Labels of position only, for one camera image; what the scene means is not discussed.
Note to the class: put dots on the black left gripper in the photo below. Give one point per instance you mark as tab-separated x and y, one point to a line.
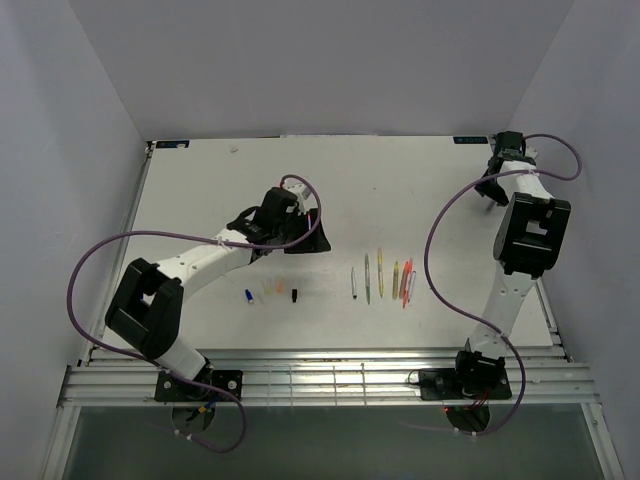
315	243

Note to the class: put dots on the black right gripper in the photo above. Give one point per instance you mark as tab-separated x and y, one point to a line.
486	188

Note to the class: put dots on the purple gel pen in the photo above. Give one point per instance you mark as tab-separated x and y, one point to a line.
490	205

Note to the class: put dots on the black gel pen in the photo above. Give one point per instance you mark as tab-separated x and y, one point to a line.
353	284

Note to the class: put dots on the green gel pen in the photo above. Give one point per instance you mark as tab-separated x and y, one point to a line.
367	278

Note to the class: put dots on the yellow gel pen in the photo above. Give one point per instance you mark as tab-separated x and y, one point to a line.
380	272

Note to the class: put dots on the clear yellow highlighter cap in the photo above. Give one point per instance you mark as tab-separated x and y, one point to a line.
267	287

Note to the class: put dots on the blue pen cap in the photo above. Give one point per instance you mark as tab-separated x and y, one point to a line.
249	296

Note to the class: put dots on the yellow highlighter pen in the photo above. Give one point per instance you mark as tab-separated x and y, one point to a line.
396	281

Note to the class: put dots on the orange highlighter pen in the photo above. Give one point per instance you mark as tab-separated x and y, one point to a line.
403	277

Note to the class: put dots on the red gel pen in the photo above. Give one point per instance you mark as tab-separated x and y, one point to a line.
411	269

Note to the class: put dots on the blue gel pen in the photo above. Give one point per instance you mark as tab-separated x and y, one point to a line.
411	287

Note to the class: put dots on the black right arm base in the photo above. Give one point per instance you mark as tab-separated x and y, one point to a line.
445	384

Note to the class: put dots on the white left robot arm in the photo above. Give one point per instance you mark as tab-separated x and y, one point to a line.
146	308

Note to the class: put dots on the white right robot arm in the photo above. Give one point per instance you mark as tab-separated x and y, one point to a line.
482	360

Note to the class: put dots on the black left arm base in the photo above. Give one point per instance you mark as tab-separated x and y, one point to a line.
170	389

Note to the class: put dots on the right blue corner label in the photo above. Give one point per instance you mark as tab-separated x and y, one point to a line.
470	140

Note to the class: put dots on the blue corner label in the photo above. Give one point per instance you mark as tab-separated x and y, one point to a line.
470	140
172	144

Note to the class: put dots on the left blue corner label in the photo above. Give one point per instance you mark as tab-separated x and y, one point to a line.
172	144

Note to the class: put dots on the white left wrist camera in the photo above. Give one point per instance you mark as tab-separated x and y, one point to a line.
302	193

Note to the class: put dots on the aluminium front frame rails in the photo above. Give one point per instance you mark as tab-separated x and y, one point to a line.
325	377

